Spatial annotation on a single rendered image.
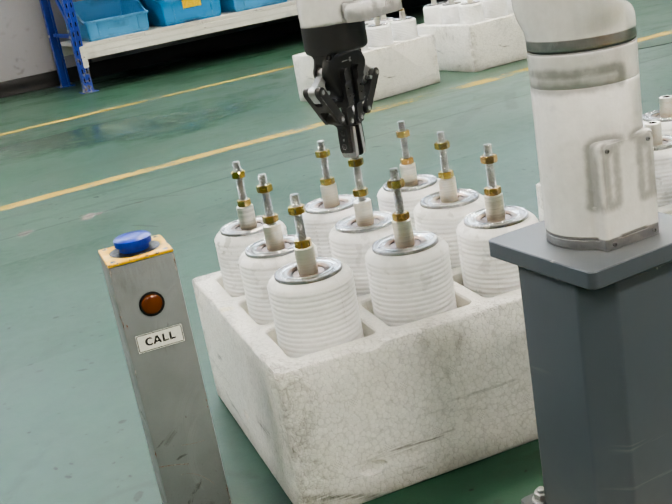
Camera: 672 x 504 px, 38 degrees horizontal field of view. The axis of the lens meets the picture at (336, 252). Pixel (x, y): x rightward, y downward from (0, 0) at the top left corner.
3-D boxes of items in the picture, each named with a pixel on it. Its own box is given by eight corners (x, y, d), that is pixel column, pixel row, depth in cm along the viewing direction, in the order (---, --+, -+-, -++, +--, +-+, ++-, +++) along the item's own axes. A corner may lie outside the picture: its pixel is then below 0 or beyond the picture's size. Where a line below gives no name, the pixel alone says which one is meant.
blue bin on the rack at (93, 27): (66, 41, 576) (57, 5, 569) (128, 28, 591) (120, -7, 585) (88, 42, 533) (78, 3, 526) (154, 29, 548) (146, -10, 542)
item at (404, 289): (484, 385, 115) (464, 240, 110) (417, 415, 111) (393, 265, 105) (436, 362, 123) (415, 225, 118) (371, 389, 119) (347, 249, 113)
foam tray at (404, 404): (608, 414, 118) (596, 274, 112) (306, 525, 106) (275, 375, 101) (456, 318, 153) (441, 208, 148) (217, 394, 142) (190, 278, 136)
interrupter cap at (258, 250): (246, 246, 122) (245, 240, 122) (306, 235, 122) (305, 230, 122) (244, 265, 115) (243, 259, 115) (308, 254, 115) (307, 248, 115)
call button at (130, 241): (157, 253, 104) (153, 234, 103) (120, 262, 103) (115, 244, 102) (150, 244, 107) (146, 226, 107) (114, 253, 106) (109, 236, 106)
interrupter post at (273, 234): (266, 248, 120) (261, 223, 119) (286, 245, 120) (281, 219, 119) (266, 254, 118) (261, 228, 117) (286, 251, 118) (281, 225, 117)
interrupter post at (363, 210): (363, 222, 124) (358, 197, 123) (379, 222, 122) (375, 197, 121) (352, 228, 122) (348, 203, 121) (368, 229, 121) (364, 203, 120)
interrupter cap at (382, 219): (357, 215, 127) (356, 210, 127) (407, 216, 123) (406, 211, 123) (324, 234, 121) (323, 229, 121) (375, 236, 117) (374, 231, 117)
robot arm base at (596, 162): (673, 227, 87) (661, 34, 82) (593, 257, 84) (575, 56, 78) (601, 210, 95) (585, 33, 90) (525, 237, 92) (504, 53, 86)
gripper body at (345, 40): (326, 13, 120) (339, 89, 123) (283, 25, 114) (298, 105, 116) (377, 7, 115) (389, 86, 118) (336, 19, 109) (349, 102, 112)
